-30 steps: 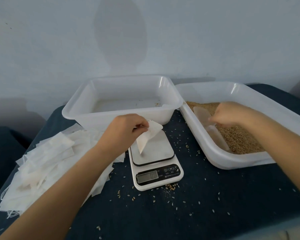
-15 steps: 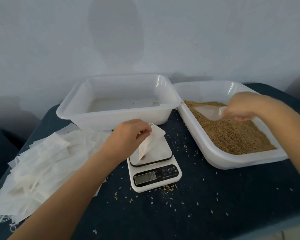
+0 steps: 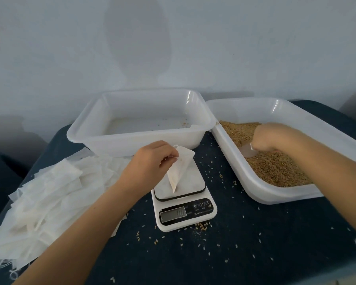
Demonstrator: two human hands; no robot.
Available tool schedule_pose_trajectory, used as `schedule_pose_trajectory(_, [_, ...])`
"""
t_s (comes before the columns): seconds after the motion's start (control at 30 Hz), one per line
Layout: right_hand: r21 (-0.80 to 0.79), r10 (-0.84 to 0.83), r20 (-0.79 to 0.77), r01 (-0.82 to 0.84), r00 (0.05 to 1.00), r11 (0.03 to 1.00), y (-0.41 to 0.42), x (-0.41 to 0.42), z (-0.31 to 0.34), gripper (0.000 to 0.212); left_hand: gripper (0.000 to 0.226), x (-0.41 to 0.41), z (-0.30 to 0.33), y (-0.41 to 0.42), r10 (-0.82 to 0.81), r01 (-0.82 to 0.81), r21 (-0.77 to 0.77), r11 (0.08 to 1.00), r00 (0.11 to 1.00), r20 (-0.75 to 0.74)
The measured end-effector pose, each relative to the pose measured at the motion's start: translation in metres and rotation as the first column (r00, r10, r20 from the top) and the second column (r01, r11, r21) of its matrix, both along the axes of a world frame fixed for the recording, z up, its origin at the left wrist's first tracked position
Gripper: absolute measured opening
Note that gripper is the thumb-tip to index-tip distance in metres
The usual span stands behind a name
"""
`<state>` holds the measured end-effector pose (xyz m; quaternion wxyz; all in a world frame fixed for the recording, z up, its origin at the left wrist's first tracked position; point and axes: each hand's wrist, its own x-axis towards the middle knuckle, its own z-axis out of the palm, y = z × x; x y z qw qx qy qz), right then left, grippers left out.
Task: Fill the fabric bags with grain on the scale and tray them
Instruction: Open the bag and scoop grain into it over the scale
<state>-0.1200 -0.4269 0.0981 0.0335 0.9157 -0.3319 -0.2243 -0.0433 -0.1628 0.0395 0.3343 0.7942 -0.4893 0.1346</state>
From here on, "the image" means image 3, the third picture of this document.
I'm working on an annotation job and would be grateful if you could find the person's right hand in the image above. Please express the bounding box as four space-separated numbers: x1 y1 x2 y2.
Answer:
250 123 301 156

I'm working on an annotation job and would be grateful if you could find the person's left hand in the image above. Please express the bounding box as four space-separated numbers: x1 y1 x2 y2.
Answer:
119 140 180 198

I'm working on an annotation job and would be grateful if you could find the white plastic tub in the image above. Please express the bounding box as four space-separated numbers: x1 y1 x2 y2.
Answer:
66 88 218 158

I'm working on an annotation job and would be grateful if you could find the clear plastic scoop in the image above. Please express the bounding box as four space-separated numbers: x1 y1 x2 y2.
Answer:
237 142 260 158

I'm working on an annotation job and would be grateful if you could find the brown grain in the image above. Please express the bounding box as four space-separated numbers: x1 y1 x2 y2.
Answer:
218 120 314 188

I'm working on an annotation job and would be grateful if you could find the white mesh bag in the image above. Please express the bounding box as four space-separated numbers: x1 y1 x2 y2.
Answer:
166 145 196 194

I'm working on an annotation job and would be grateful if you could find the white tray of grain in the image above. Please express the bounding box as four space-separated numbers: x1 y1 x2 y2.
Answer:
206 97 356 205

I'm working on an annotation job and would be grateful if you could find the pile of white bags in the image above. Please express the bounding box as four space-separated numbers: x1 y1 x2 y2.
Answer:
0 148 135 272

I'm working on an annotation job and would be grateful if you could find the person's right forearm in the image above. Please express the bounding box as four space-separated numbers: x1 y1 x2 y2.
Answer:
288 132 356 239

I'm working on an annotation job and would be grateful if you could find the person's left forearm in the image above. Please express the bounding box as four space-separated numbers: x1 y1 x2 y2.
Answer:
12 184 146 285

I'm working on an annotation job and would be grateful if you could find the white digital kitchen scale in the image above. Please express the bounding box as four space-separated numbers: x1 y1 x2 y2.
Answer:
151 159 218 233

